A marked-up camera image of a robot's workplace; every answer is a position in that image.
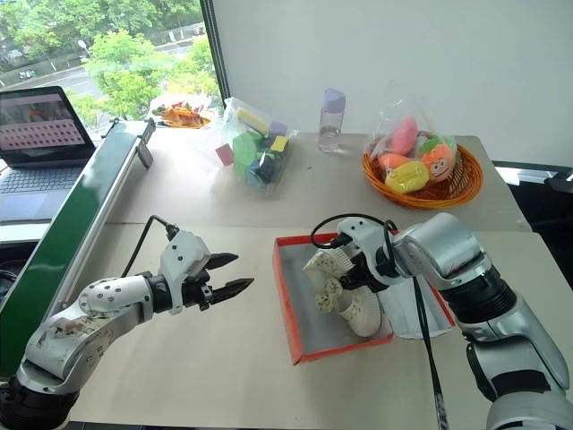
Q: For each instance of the yellow cube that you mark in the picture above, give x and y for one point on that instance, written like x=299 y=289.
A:
x=279 y=144

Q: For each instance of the plain orange plush toy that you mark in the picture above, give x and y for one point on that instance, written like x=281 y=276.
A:
x=394 y=162

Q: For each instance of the green block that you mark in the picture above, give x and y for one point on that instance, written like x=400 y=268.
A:
x=245 y=154

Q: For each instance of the clear bag of plush toys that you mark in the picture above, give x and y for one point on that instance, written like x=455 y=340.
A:
x=403 y=107

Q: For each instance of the open black laptop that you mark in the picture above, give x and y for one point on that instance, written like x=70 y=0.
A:
x=36 y=134

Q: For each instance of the white paper sheet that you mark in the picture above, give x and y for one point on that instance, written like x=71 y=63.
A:
x=405 y=313

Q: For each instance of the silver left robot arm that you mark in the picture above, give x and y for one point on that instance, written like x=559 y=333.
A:
x=89 y=313

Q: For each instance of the black conveyor end plate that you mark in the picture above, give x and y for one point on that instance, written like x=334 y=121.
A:
x=145 y=145

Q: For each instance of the clear bag of blocks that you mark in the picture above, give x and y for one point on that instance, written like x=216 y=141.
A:
x=250 y=148

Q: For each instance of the orange plush toy with face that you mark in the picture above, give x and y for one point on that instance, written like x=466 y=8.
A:
x=438 y=165

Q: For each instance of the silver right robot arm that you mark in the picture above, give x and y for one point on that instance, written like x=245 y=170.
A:
x=483 y=291

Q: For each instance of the red-rimmed grey tray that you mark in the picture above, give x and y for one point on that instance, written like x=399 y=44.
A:
x=295 y=313

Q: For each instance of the yellow white sponge block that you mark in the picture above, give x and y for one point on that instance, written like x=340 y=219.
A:
x=253 y=121

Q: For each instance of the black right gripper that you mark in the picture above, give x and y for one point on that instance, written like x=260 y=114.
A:
x=366 y=274

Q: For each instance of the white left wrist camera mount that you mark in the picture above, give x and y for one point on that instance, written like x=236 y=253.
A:
x=183 y=255

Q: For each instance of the white child shoe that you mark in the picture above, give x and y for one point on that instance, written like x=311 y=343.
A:
x=363 y=313
x=324 y=264

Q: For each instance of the magenta cube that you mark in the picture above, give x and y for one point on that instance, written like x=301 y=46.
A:
x=224 y=155

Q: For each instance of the pink plush toy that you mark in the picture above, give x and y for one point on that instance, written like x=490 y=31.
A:
x=403 y=134

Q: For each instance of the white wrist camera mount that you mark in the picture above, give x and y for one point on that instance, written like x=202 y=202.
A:
x=183 y=255
x=362 y=233

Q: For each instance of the plate of colourful food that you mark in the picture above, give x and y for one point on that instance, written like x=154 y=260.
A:
x=181 y=115

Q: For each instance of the yellow plush toy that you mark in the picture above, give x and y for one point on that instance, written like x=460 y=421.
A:
x=406 y=177

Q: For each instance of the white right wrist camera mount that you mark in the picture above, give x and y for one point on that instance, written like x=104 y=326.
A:
x=362 y=233

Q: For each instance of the purple block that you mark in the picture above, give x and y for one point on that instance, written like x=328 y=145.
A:
x=277 y=127

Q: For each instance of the orange woven basket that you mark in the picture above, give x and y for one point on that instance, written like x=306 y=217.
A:
x=465 y=179

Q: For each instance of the black block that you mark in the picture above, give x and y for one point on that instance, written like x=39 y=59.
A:
x=268 y=166

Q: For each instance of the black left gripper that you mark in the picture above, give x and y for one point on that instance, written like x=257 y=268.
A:
x=198 y=291

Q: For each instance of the green conveyor belt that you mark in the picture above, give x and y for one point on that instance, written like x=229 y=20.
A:
x=67 y=233

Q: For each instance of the clear bottle purple cap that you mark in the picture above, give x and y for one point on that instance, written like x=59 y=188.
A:
x=332 y=121

